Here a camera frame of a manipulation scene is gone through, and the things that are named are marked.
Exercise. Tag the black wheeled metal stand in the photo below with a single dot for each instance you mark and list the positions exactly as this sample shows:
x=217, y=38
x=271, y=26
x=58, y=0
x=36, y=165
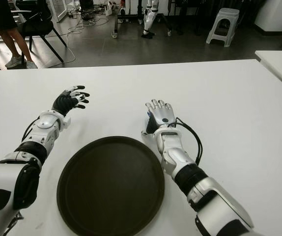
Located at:
x=114, y=22

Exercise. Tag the white framed panel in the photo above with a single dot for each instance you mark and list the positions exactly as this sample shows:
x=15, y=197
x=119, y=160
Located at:
x=58, y=9

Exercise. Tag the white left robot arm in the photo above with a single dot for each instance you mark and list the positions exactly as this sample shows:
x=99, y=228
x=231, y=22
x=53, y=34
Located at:
x=6, y=177

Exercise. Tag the white humanoid robot leg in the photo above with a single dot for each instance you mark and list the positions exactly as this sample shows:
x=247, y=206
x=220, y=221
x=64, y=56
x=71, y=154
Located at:
x=148, y=18

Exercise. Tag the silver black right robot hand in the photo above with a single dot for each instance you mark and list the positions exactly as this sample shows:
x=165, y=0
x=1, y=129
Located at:
x=163, y=114

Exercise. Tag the white side table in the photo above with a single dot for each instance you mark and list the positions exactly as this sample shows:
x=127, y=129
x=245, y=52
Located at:
x=281, y=64

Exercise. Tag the black chair with armrests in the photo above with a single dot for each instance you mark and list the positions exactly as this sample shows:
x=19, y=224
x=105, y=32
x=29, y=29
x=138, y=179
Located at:
x=37, y=25

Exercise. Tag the white plastic stool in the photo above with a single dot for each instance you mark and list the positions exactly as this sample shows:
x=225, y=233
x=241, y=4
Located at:
x=227, y=13

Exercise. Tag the blue Oreo cookie pack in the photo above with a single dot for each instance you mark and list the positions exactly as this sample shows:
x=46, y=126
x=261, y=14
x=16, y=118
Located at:
x=149, y=114

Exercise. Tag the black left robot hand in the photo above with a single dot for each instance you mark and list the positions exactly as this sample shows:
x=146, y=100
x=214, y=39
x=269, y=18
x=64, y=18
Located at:
x=63, y=103

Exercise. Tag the white cabinet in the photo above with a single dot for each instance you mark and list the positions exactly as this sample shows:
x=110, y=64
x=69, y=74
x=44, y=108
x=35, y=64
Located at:
x=271, y=14

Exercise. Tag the round dark brown tray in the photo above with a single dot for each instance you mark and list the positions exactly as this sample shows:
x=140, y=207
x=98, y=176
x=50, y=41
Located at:
x=111, y=186

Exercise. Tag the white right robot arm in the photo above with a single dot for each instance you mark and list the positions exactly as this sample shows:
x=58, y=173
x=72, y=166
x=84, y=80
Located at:
x=177, y=157

